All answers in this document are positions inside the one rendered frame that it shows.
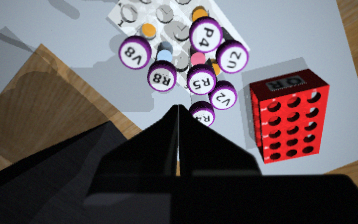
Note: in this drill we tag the white tube rack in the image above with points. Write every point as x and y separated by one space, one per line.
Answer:
165 15

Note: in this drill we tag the light grey bench mat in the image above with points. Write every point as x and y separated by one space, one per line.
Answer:
284 36

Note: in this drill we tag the tube with purple cap labelled r4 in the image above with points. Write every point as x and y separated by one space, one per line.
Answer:
201 109

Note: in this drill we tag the red tube rack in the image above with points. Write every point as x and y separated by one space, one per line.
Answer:
276 99

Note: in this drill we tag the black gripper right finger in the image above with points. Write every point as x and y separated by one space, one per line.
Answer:
208 153

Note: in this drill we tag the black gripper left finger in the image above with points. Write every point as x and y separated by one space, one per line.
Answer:
149 151

